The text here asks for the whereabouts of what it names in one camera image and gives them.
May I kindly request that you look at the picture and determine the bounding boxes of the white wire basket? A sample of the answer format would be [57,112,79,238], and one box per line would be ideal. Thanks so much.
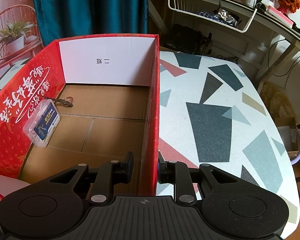
[167,0,257,34]

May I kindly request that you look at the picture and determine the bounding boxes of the pink book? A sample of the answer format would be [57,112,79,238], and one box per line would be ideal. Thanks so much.
[265,5,294,28]

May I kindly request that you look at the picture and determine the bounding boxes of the clear plastic toothpick box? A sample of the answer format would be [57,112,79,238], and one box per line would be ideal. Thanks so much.
[23,99,61,148]

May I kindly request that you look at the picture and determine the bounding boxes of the metal keys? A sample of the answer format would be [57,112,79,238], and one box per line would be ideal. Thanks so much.
[43,96,73,107]

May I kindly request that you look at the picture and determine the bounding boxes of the red cardboard box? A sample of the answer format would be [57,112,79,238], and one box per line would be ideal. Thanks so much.
[0,34,160,196]

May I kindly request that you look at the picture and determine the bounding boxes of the printed living room backdrop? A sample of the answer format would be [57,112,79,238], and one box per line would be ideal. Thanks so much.
[0,0,43,79]

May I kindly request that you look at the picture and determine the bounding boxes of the geometric patterned tablecloth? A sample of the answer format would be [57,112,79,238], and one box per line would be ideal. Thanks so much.
[159,51,300,238]

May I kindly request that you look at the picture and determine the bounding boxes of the teal blue curtain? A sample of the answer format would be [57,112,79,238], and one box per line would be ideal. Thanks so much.
[33,0,148,46]

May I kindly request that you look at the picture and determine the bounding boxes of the white plastic basin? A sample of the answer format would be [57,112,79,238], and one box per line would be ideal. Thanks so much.
[287,129,300,165]

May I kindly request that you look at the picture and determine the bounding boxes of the cluttered white desk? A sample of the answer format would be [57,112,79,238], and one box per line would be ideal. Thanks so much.
[148,0,300,90]

